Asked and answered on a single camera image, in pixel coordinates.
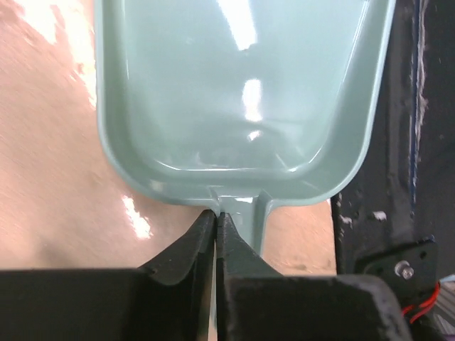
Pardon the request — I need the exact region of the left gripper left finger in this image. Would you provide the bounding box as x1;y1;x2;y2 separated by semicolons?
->
1;210;216;340

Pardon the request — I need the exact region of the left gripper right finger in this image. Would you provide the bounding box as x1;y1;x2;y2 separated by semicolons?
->
216;213;412;340

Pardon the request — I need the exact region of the mint green dustpan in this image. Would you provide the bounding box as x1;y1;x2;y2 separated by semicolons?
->
94;1;396;251

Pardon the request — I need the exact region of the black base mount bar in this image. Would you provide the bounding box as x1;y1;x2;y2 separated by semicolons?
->
331;1;454;340

